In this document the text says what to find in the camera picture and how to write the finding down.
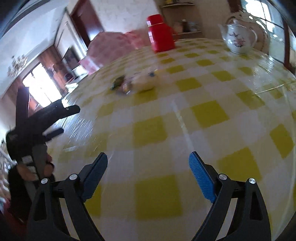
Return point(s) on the wooden corner shelf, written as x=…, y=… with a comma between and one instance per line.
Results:
x=182, y=23

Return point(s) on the white ornate tray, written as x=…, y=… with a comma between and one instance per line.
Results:
x=263, y=39

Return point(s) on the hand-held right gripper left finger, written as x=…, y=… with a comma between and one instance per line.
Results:
x=96, y=176

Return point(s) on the red thermos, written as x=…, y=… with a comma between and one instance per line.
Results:
x=161, y=34

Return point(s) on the flat screen television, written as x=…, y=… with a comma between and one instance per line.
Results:
x=71, y=58

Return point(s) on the brown curtain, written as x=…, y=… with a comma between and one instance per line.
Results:
x=50, y=62

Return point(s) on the dark framed glass door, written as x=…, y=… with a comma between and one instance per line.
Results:
x=275, y=32

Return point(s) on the white floral teapot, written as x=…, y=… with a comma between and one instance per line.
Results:
x=238, y=39

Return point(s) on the white television cabinet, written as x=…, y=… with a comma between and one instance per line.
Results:
x=79, y=71

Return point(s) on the crystal chandelier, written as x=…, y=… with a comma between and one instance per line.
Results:
x=16, y=64

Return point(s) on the pink checkered cloth cover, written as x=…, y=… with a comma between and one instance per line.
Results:
x=108, y=48

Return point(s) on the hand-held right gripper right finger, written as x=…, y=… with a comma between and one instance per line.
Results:
x=201, y=176

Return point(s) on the dark wooden door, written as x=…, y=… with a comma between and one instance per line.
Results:
x=85, y=20

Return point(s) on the large bright window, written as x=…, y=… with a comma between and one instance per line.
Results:
x=39, y=85

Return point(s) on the cream wrapped bread packet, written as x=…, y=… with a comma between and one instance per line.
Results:
x=143, y=81

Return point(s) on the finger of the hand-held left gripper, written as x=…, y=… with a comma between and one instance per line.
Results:
x=53, y=113
x=55, y=133

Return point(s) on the person's left hand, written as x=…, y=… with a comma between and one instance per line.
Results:
x=25, y=172

